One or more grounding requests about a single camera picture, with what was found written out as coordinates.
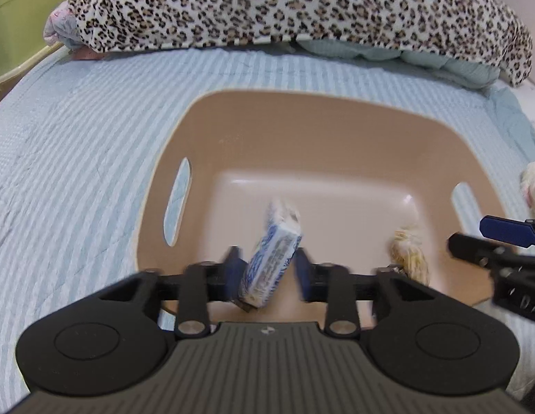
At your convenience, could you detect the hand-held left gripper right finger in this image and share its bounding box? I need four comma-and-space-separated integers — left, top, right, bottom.
293, 248, 429, 338

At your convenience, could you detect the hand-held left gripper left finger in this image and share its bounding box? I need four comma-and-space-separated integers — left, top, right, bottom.
96, 246, 246, 339

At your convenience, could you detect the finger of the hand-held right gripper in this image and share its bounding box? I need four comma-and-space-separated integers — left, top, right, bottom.
479, 215, 535, 249
448, 232, 512, 269

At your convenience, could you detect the blue patterned white box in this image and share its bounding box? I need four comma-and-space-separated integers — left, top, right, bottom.
238, 199, 303, 310

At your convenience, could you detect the beige plastic basin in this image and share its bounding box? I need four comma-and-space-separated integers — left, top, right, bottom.
134, 90, 529, 325

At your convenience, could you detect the white fluffy toy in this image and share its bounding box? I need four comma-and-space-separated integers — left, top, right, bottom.
519, 160, 535, 221

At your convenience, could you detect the yellowish snack packet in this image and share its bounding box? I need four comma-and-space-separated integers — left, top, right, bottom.
387, 223, 430, 288

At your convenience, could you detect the light blue quilt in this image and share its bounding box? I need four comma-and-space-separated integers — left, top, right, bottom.
293, 38, 510, 91

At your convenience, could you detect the blue striped bed sheet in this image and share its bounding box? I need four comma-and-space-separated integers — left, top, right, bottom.
0, 45, 535, 414

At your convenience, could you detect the leopard print blanket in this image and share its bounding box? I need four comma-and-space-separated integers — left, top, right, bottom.
72, 0, 534, 89

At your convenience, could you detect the pink crumpled cloth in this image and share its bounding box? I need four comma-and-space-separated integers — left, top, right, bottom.
43, 0, 105, 61

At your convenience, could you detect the wooden bed rail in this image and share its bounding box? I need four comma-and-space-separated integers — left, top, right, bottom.
0, 42, 65, 93

